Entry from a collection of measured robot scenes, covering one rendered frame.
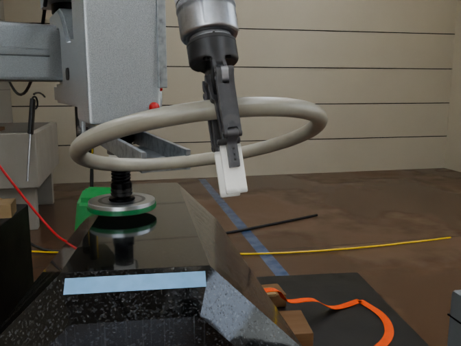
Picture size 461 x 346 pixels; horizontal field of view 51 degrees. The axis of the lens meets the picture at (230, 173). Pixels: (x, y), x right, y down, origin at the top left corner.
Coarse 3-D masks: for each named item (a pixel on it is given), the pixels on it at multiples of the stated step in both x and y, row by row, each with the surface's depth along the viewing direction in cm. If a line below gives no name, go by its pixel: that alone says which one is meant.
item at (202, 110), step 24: (120, 120) 71; (144, 120) 70; (168, 120) 69; (192, 120) 70; (312, 120) 82; (72, 144) 81; (96, 144) 76; (264, 144) 110; (288, 144) 105; (96, 168) 98; (120, 168) 104; (144, 168) 109; (168, 168) 113
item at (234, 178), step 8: (240, 144) 68; (224, 152) 67; (240, 152) 67; (224, 160) 67; (240, 160) 67; (224, 168) 67; (232, 168) 67; (240, 168) 67; (224, 176) 67; (232, 176) 67; (240, 176) 67; (232, 184) 67; (240, 184) 67; (232, 192) 66; (240, 192) 67
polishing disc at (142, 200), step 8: (88, 200) 154; (96, 200) 154; (104, 200) 154; (136, 200) 154; (144, 200) 154; (152, 200) 154; (96, 208) 147; (104, 208) 146; (112, 208) 146; (120, 208) 146; (128, 208) 147; (136, 208) 148
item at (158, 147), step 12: (144, 132) 144; (108, 144) 139; (120, 144) 127; (144, 144) 145; (156, 144) 134; (168, 144) 126; (120, 156) 128; (132, 156) 116; (144, 156) 110; (156, 156) 130; (168, 156) 126; (180, 168) 115
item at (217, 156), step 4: (216, 152) 72; (216, 156) 72; (220, 156) 72; (216, 160) 72; (220, 160) 72; (216, 164) 72; (220, 164) 72; (216, 168) 72; (220, 168) 72; (220, 172) 72; (220, 176) 72; (220, 180) 72; (220, 184) 71; (224, 184) 72; (220, 188) 71; (224, 188) 71; (220, 192) 71; (224, 192) 71; (220, 196) 72; (224, 196) 71; (228, 196) 72
